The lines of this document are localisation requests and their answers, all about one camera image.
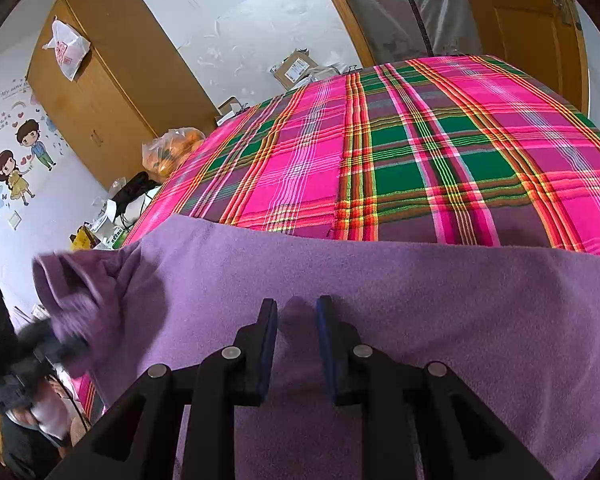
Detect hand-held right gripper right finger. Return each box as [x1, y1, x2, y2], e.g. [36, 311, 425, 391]
[316, 295, 556, 480]

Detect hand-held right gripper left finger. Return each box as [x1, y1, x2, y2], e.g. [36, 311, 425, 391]
[45, 298, 279, 480]

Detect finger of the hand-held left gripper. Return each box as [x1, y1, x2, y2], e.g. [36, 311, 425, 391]
[49, 336, 89, 362]

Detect purple fleece pants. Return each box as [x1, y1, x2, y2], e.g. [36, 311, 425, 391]
[32, 214, 600, 480]

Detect person's left forearm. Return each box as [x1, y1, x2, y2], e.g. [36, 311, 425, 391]
[0, 410, 67, 479]

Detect person's left hand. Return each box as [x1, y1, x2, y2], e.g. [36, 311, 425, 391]
[9, 379, 79, 442]

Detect yellow bag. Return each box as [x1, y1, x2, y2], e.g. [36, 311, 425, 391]
[70, 225, 99, 252]

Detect pink green plaid blanket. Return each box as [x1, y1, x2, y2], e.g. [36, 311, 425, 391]
[70, 55, 600, 421]

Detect bag of oranges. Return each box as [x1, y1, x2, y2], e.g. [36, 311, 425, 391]
[141, 127, 207, 181]

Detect small white box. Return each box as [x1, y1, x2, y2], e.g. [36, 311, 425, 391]
[216, 97, 252, 127]

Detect wooden wardrobe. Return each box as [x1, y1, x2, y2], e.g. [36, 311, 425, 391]
[26, 0, 220, 192]

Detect cardboard box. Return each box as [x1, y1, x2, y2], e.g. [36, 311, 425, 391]
[272, 49, 321, 92]

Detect white plastic bag red print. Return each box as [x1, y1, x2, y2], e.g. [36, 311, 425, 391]
[42, 19, 92, 82]

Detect clear plastic door curtain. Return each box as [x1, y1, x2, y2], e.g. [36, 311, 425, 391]
[325, 0, 484, 69]

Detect wooden door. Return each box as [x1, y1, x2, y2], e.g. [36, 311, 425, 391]
[452, 0, 592, 117]

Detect cartoon wall sticker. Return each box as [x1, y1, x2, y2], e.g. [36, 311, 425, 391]
[0, 75, 62, 232]

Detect wooden door frame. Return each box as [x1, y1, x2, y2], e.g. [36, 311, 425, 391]
[307, 0, 382, 69]

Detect metal door handle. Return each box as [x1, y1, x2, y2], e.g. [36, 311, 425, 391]
[535, 0, 584, 32]

